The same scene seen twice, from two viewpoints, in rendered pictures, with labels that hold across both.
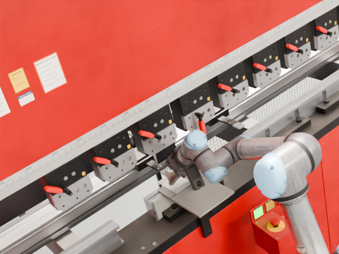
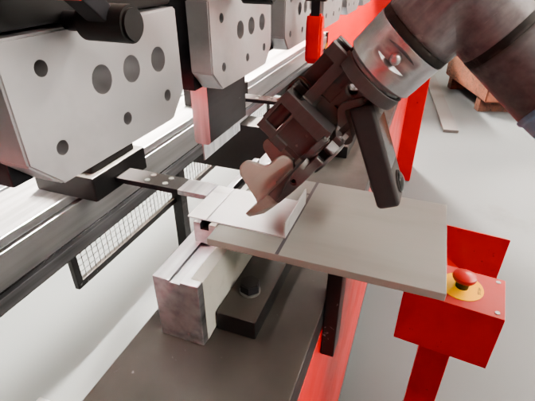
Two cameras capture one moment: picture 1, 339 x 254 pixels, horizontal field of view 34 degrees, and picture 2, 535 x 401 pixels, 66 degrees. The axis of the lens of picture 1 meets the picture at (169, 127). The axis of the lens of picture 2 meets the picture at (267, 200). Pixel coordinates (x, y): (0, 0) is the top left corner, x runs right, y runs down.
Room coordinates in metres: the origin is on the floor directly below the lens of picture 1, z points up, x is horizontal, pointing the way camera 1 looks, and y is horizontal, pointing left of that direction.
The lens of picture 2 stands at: (1.50, 0.30, 1.28)
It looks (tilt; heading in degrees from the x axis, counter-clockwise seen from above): 31 degrees down; 321
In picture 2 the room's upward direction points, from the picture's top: straight up
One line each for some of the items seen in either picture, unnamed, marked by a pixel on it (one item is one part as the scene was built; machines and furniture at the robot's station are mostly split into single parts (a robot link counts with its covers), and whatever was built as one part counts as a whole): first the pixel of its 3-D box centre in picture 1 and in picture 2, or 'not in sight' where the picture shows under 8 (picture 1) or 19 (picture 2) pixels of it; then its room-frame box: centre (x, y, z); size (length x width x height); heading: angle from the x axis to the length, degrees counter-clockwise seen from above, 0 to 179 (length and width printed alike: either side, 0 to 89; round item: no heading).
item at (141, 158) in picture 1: (151, 162); (132, 171); (2.05, 0.12, 1.01); 0.26 x 0.12 x 0.05; 31
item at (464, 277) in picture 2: (275, 223); (462, 281); (1.71, -0.31, 0.79); 0.04 x 0.04 x 0.04
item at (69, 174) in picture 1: (64, 180); not in sight; (1.69, 0.41, 1.26); 0.15 x 0.09 x 0.17; 121
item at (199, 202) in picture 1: (194, 191); (333, 223); (1.78, -0.03, 1.00); 0.26 x 0.18 x 0.01; 31
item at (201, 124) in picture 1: (200, 123); (310, 26); (1.93, -0.12, 1.20); 0.04 x 0.02 x 0.10; 31
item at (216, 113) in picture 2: (165, 152); (220, 107); (1.91, 0.04, 1.13); 0.10 x 0.02 x 0.10; 121
